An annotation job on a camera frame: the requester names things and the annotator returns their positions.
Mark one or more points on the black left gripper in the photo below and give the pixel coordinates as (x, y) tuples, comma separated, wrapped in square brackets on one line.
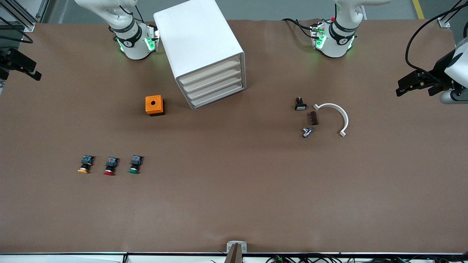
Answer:
[(440, 71)]

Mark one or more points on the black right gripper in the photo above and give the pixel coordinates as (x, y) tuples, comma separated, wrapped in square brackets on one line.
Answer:
[(8, 59)]

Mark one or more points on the yellow push button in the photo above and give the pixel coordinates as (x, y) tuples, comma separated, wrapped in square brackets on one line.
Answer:
[(85, 164)]

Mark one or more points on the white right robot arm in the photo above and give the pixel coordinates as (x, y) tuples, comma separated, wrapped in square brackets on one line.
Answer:
[(133, 45)]

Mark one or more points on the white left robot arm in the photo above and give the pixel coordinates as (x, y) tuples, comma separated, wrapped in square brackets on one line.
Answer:
[(334, 44)]

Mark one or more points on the red push button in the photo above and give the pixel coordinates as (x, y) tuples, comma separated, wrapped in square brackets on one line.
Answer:
[(110, 166)]

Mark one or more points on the green push button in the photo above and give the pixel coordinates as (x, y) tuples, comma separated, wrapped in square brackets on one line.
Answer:
[(135, 164)]

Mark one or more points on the white curved plastic clip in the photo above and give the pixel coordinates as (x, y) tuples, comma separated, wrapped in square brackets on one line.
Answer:
[(343, 115)]

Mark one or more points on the brown terminal block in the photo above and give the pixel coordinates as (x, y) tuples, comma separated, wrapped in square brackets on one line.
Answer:
[(313, 118)]

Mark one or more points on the small silver connector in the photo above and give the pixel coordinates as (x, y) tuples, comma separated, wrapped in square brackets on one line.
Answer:
[(308, 132)]

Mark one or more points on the orange box with hole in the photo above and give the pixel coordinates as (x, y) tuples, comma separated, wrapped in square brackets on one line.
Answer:
[(154, 105)]

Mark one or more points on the brown table cover mat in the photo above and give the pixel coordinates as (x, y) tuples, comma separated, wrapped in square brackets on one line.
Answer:
[(234, 190)]

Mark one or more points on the aluminium frame post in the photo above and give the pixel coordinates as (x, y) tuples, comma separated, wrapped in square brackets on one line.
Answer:
[(448, 16), (25, 14)]

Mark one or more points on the black white rectangular switch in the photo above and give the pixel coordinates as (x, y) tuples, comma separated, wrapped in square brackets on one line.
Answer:
[(300, 105)]

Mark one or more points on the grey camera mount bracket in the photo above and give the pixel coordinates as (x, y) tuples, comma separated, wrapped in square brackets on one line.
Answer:
[(237, 247)]

